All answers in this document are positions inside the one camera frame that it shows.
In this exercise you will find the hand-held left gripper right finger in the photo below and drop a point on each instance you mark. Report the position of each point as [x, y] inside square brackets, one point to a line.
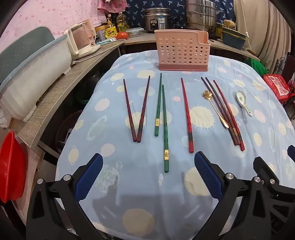
[208, 177]

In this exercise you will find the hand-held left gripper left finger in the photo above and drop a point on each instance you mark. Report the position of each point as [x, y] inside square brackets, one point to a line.
[88, 177]

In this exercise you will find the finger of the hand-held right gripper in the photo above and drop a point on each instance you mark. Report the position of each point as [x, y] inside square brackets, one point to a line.
[291, 152]
[267, 169]

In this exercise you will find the red chopstick gold band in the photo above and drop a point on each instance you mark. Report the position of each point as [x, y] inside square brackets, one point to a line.
[231, 115]

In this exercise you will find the maroon chopstick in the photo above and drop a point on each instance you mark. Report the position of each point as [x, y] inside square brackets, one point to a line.
[144, 108]
[129, 108]

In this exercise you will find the green chopstick gold band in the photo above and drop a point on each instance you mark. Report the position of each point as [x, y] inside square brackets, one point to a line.
[165, 129]
[158, 103]

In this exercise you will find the pink perforated utensil holder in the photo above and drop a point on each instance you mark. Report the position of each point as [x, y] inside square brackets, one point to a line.
[182, 50]

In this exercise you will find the blue printed tablecloth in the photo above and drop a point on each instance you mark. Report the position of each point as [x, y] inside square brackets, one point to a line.
[143, 198]

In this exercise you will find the dark purple chopstick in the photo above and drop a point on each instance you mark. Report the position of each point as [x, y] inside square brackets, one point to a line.
[227, 116]
[208, 88]

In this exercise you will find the red chopstick black band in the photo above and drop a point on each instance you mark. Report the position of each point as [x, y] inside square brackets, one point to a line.
[186, 115]

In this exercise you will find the red shopping bag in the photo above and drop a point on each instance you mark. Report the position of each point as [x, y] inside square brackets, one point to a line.
[275, 85]

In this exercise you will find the white ceramic spoon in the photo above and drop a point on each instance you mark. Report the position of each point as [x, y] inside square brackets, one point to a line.
[240, 97]

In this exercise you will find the red plastic basin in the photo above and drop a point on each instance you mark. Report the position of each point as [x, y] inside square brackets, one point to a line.
[11, 166]

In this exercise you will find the gold flower spoon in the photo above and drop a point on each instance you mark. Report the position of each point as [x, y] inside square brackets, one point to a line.
[206, 94]

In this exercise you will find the black wrought iron rack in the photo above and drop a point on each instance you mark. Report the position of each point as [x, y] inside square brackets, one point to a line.
[285, 67]

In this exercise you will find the grey curved wooden counter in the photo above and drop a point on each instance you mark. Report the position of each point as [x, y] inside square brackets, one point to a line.
[57, 92]

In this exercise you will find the green cloth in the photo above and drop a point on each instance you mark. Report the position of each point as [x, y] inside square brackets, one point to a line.
[257, 65]

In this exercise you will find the white dish rack blue lid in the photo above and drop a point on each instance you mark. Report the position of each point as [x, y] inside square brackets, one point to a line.
[27, 76]

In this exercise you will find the stack of blue yellow bowls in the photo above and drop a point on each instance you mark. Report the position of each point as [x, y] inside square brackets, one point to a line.
[234, 38]

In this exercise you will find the beige curtain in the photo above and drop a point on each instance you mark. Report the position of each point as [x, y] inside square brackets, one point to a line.
[260, 27]

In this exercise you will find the blue wet wipes packet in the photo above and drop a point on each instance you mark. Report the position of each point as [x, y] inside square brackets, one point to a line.
[104, 41]

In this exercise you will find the glass electric kettle white base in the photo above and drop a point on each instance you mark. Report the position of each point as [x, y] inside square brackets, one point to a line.
[80, 39]

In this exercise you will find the milk powder can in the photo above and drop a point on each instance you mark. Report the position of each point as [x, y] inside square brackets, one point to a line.
[101, 32]

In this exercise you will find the red tomato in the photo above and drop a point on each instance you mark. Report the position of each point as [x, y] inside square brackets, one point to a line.
[122, 35]

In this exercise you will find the yellow snack packet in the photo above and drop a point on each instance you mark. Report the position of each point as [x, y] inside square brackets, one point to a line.
[111, 31]

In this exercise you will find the grey straight counter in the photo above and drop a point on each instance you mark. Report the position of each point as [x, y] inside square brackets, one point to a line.
[143, 39]

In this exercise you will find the glass container green lid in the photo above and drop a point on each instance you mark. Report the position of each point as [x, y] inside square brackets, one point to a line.
[134, 32]

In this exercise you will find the pink appliance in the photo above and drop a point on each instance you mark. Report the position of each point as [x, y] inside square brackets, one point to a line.
[89, 24]

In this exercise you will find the cooking oil bottle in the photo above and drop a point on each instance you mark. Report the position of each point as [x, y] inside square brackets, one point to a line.
[121, 22]

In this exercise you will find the steel steamer pot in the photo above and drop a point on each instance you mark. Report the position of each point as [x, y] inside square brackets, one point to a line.
[200, 16]

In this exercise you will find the steel rice cooker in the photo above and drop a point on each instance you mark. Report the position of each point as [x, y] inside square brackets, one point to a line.
[156, 20]

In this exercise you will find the pink dotted curtain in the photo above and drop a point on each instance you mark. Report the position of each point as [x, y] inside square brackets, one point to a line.
[46, 13]

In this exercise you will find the pink patterned garment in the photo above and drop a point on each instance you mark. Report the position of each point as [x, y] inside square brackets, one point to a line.
[108, 3]

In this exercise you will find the blue floral cloth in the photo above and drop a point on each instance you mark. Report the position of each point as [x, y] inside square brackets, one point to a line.
[177, 4]

